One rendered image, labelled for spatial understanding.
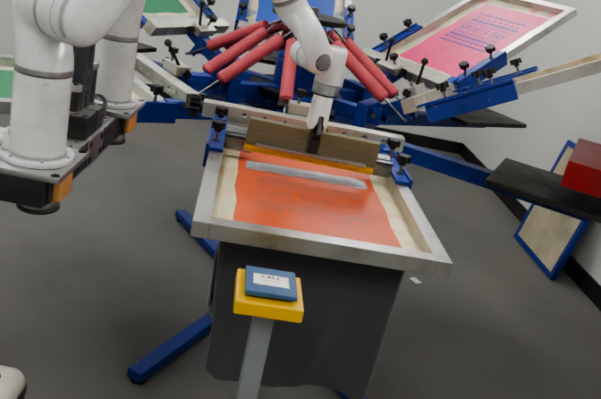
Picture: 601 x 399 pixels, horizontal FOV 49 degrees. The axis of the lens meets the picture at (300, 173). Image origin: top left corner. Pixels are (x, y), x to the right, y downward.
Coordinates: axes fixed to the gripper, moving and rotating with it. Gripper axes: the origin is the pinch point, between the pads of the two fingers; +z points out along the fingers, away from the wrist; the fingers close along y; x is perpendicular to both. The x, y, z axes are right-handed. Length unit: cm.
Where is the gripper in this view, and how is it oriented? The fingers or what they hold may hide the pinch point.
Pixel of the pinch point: (312, 144)
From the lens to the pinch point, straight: 191.2
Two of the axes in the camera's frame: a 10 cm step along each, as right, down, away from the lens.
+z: -2.2, 9.2, 3.1
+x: 9.7, 1.8, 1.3
